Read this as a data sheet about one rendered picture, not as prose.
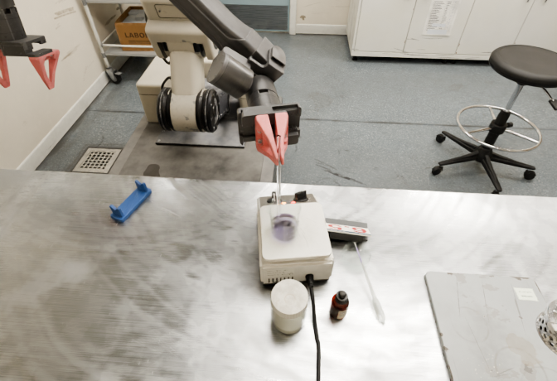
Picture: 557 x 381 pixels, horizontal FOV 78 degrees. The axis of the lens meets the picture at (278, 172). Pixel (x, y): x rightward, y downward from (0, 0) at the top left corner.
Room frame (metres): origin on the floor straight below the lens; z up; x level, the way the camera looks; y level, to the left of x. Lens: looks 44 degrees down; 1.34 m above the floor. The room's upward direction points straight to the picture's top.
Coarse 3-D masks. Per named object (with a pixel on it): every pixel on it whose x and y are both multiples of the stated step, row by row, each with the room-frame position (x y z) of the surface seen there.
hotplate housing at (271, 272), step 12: (264, 264) 0.31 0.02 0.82; (276, 264) 0.31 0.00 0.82; (288, 264) 0.31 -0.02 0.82; (300, 264) 0.31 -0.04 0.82; (312, 264) 0.31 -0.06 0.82; (324, 264) 0.31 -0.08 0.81; (264, 276) 0.31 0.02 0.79; (276, 276) 0.31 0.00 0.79; (288, 276) 0.31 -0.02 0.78; (300, 276) 0.31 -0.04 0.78; (312, 276) 0.31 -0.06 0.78; (324, 276) 0.31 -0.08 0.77
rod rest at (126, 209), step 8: (136, 184) 0.54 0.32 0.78; (144, 184) 0.54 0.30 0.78; (136, 192) 0.53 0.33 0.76; (144, 192) 0.53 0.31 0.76; (128, 200) 0.51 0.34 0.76; (136, 200) 0.51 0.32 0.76; (112, 208) 0.47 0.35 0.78; (120, 208) 0.47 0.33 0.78; (128, 208) 0.49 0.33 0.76; (136, 208) 0.49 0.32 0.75; (112, 216) 0.46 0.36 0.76; (120, 216) 0.46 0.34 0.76; (128, 216) 0.47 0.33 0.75
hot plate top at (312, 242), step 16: (304, 208) 0.42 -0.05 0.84; (320, 208) 0.42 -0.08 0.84; (304, 224) 0.38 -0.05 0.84; (320, 224) 0.38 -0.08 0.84; (272, 240) 0.35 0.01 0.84; (304, 240) 0.35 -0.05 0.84; (320, 240) 0.35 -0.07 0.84; (272, 256) 0.32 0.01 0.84; (288, 256) 0.32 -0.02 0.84; (304, 256) 0.32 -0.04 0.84; (320, 256) 0.32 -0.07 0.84
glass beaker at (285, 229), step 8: (272, 200) 0.38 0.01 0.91; (280, 200) 0.39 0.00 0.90; (288, 200) 0.39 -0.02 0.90; (296, 200) 0.38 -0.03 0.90; (272, 208) 0.38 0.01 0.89; (280, 208) 0.39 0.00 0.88; (288, 208) 0.39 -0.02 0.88; (296, 208) 0.38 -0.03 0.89; (272, 216) 0.35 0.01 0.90; (288, 216) 0.34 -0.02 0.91; (296, 216) 0.35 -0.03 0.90; (272, 224) 0.35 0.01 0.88; (280, 224) 0.34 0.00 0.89; (288, 224) 0.34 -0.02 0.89; (296, 224) 0.35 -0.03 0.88; (272, 232) 0.35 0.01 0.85; (280, 232) 0.34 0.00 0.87; (288, 232) 0.34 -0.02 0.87; (296, 232) 0.35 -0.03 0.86; (280, 240) 0.34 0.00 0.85; (288, 240) 0.34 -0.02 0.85
